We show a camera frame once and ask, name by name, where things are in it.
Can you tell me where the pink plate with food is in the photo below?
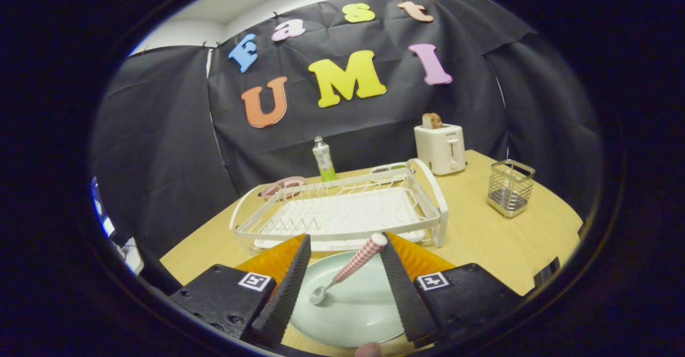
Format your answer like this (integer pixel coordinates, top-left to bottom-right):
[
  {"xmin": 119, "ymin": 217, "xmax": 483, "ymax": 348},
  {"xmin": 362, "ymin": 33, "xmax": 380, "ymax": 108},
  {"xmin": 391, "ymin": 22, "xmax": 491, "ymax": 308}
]
[{"xmin": 260, "ymin": 176, "xmax": 307, "ymax": 200}]

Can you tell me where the black backdrop cloth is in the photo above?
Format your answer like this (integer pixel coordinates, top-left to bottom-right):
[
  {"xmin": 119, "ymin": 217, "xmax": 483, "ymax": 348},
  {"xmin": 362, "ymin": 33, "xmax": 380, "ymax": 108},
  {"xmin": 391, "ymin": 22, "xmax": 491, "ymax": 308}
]
[{"xmin": 90, "ymin": 0, "xmax": 603, "ymax": 272}]

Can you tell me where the green label plastic bottle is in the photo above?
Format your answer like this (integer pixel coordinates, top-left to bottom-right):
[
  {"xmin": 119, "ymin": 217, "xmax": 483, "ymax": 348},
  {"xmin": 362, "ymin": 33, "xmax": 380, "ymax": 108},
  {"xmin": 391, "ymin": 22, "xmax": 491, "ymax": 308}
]
[{"xmin": 313, "ymin": 136, "xmax": 338, "ymax": 182}]

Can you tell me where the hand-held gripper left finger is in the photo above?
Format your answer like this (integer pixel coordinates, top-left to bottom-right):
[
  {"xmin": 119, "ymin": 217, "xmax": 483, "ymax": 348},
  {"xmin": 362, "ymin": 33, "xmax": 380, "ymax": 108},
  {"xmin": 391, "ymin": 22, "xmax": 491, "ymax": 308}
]
[{"xmin": 170, "ymin": 233, "xmax": 312, "ymax": 348}]

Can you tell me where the white wire dish rack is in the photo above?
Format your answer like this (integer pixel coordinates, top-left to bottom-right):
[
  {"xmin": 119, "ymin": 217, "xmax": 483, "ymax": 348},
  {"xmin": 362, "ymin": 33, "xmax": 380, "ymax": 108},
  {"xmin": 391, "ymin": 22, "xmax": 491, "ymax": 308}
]
[{"xmin": 229, "ymin": 158, "xmax": 449, "ymax": 254}]

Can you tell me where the pink checked handle spoon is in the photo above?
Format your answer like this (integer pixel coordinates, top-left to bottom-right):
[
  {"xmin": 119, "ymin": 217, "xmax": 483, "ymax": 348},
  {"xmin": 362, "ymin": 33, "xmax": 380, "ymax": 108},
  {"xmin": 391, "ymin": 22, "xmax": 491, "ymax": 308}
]
[{"xmin": 309, "ymin": 233, "xmax": 388, "ymax": 306}]

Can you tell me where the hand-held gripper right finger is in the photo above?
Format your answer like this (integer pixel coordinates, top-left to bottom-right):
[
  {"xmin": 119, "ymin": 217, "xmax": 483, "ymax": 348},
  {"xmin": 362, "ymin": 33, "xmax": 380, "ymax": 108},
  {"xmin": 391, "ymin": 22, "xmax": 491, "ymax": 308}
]
[{"xmin": 379, "ymin": 232, "xmax": 522, "ymax": 348}]

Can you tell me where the metal wire basket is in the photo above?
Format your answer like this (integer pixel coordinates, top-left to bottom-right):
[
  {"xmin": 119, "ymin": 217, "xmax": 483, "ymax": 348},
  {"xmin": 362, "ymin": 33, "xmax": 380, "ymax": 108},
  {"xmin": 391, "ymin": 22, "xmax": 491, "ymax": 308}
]
[{"xmin": 487, "ymin": 159, "xmax": 536, "ymax": 218}]

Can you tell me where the cream white toaster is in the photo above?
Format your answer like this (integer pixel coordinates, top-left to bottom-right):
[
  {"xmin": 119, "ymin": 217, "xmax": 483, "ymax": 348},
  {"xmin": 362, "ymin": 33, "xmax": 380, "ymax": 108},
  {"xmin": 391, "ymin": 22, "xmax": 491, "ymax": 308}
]
[{"xmin": 414, "ymin": 124, "xmax": 466, "ymax": 176}]

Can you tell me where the mint green plate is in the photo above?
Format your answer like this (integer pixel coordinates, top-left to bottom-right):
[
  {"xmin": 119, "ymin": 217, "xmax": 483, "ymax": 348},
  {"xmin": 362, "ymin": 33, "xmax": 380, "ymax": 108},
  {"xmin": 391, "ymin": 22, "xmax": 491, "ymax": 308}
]
[{"xmin": 289, "ymin": 250, "xmax": 407, "ymax": 348}]

